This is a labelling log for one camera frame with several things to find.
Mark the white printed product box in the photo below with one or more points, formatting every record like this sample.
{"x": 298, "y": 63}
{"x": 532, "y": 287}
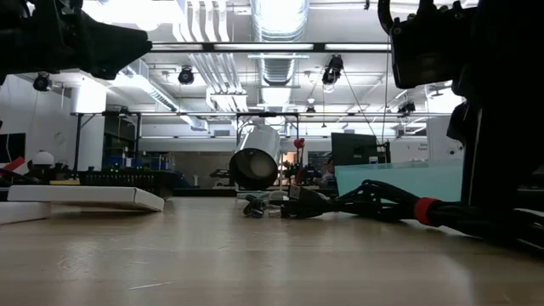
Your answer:
{"x": 85, "y": 195}

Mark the white dome lamp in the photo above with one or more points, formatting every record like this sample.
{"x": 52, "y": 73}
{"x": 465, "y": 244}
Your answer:
{"x": 42, "y": 158}

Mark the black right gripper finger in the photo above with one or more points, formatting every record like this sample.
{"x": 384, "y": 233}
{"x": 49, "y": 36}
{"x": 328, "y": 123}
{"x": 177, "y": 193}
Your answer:
{"x": 510, "y": 161}

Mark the black wall screen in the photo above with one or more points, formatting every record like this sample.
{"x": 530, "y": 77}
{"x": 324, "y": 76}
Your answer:
{"x": 13, "y": 149}

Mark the black ceiling spotlight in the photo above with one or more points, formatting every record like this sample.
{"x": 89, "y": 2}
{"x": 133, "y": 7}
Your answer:
{"x": 185, "y": 75}
{"x": 41, "y": 82}
{"x": 332, "y": 70}
{"x": 407, "y": 107}

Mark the silver ceiling duct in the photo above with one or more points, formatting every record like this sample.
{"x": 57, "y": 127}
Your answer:
{"x": 278, "y": 25}

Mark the black slotted plastic basket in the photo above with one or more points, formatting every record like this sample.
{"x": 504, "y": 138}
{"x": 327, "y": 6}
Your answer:
{"x": 127, "y": 183}

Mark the small red object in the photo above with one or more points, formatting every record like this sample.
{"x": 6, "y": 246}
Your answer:
{"x": 299, "y": 143}

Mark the small black clip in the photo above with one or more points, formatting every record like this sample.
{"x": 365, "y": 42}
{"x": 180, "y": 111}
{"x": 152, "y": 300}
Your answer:
{"x": 255, "y": 208}

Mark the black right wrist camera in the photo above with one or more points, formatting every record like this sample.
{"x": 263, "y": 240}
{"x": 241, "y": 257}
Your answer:
{"x": 425, "y": 47}

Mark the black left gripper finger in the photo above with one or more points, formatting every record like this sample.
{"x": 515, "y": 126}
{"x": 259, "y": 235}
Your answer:
{"x": 119, "y": 47}

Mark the translucent green plastic bin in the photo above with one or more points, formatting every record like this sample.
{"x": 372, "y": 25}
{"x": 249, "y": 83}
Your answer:
{"x": 404, "y": 178}

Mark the black computer monitor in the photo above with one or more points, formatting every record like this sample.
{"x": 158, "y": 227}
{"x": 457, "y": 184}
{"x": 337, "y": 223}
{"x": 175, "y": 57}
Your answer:
{"x": 353, "y": 149}

